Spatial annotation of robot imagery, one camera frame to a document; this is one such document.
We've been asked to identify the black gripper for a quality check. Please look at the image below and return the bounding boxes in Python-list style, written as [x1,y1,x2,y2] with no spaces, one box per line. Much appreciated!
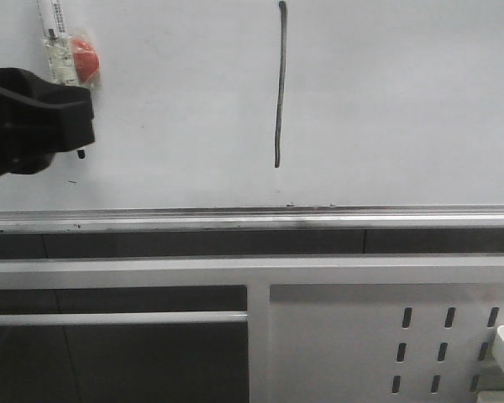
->
[0,67,95,176]

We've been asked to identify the white black-tip whiteboard marker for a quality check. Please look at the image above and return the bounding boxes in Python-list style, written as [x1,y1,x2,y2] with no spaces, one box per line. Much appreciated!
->
[36,0,87,161]

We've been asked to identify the red round magnet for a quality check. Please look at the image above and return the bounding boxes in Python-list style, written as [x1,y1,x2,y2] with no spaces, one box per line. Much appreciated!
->
[71,37,100,84]

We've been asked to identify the white whiteboard with aluminium frame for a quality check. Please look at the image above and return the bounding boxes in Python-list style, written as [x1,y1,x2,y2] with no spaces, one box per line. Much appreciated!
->
[0,1,504,233]

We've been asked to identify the white metal stand frame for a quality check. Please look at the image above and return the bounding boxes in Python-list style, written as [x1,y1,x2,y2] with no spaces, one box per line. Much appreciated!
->
[0,255,504,402]

